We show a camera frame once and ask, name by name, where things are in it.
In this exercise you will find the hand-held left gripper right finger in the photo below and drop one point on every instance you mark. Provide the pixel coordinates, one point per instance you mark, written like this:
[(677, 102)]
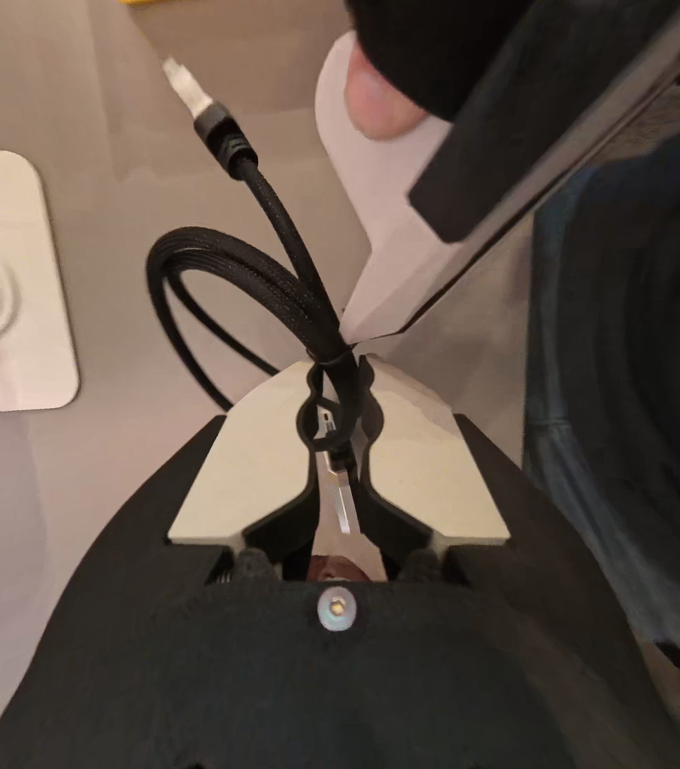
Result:
[(436, 474)]

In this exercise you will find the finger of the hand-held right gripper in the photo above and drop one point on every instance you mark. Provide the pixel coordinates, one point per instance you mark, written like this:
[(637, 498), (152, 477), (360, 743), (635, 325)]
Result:
[(394, 282)]

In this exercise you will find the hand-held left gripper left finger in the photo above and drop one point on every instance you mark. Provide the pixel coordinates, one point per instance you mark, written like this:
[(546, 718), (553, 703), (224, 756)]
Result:
[(255, 474)]

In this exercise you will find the plain yellow bin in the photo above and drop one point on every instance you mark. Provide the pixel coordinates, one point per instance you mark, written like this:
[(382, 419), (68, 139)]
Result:
[(144, 2)]

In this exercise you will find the person's right hand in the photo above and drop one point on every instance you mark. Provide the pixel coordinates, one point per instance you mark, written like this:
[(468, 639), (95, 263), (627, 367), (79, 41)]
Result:
[(376, 108)]

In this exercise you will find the person's dark jacket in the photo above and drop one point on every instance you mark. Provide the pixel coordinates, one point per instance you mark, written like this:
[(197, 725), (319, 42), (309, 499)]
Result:
[(646, 360)]

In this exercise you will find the white metal stand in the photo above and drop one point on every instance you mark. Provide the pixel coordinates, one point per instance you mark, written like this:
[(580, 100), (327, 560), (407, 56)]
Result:
[(27, 240)]

